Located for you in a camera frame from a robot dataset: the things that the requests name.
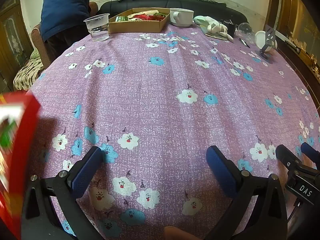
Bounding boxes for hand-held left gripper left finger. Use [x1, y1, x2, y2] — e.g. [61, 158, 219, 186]
[21, 145, 104, 240]

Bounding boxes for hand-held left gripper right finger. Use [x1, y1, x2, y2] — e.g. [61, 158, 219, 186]
[205, 145, 288, 240]

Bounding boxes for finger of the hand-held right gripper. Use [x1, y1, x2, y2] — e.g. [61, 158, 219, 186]
[301, 142, 320, 167]
[275, 144, 303, 171]

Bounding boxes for red cardboard gift box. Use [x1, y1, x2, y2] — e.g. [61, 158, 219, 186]
[0, 92, 41, 240]

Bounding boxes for person's left hand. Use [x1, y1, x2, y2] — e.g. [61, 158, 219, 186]
[164, 226, 200, 240]

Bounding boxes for purple floral tablecloth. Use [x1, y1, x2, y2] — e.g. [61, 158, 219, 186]
[29, 21, 320, 240]

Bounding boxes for leaf patterned blanket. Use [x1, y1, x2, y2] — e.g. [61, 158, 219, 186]
[13, 49, 45, 92]

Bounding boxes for grey phone stand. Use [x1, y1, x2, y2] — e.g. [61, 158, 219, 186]
[259, 24, 277, 62]

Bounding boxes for empty clear plastic cup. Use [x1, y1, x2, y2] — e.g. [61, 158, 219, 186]
[237, 22, 255, 42]

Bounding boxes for wooden display cabinet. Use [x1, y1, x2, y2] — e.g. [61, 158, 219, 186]
[265, 0, 320, 85]

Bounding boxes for brown armchair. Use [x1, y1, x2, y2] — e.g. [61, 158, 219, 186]
[31, 1, 98, 69]

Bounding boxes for small black case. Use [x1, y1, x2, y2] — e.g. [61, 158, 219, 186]
[221, 20, 237, 37]

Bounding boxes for clear plastic water cup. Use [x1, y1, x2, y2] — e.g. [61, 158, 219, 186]
[83, 13, 111, 42]

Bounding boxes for white cloth gloves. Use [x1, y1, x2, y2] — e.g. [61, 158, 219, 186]
[206, 21, 234, 42]

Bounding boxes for brown cardboard tray box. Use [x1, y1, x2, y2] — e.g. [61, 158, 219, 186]
[108, 7, 171, 34]

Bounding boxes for light green cloth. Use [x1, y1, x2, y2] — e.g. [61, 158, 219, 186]
[193, 15, 213, 27]

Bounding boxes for white ceramic mug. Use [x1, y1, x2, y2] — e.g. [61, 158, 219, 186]
[169, 8, 195, 28]

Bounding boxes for wooden cabinet with glass door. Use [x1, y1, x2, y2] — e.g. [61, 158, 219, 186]
[0, 0, 34, 90]

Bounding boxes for black leather sofa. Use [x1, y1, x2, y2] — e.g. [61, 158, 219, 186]
[96, 0, 249, 27]

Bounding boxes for pile of assorted snack packets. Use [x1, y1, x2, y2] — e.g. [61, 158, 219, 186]
[115, 9, 168, 22]

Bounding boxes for hand-held gripper cable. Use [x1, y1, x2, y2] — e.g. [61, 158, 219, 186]
[287, 199, 303, 223]

